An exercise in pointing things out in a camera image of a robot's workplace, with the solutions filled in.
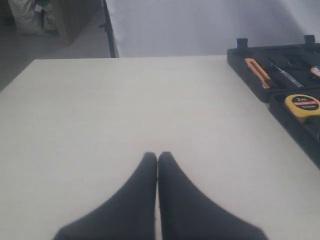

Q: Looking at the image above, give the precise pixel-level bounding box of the black plastic tool case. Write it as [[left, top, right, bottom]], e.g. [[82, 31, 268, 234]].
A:
[[227, 35, 320, 167]]

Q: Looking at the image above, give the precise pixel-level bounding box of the white backdrop cloth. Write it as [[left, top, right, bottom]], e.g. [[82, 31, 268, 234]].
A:
[[106, 0, 320, 58]]

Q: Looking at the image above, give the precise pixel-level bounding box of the brown cardboard box background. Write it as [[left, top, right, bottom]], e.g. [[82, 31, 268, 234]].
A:
[[51, 0, 102, 47]]

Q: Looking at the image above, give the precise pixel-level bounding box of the orange utility knife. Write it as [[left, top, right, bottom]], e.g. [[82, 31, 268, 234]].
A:
[[244, 57, 271, 89]]

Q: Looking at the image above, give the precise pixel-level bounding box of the green white bag background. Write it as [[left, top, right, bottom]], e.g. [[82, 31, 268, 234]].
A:
[[41, 0, 59, 35]]

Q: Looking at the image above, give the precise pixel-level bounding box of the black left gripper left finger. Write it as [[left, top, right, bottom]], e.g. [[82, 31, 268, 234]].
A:
[[54, 152, 157, 240]]

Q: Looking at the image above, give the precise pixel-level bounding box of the clear voltage tester screwdriver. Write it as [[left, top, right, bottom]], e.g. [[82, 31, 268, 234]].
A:
[[272, 63, 304, 88]]

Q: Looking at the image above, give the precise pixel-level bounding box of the grey sack in background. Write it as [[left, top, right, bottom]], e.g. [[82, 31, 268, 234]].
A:
[[8, 0, 44, 35]]

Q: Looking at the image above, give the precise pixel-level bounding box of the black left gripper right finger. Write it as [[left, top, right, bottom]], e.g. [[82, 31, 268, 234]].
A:
[[158, 152, 267, 240]]

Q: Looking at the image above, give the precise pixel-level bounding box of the yellow tape measure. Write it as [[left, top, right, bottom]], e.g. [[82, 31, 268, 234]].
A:
[[284, 94, 320, 123]]

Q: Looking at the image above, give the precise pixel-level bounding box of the black backdrop stand pole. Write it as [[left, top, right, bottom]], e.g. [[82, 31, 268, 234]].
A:
[[99, 0, 117, 58]]

